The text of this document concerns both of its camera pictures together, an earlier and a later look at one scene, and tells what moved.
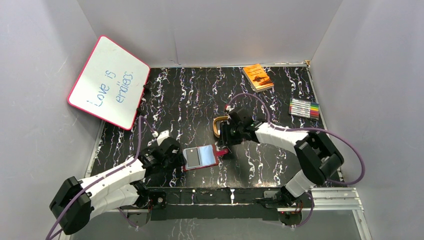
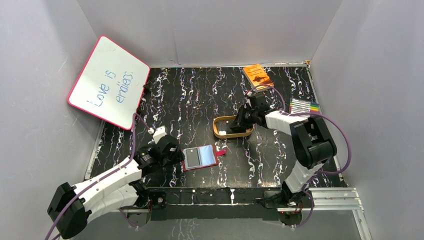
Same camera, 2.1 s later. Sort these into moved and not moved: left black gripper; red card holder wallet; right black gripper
Moved: right black gripper
Not moved: red card holder wallet; left black gripper
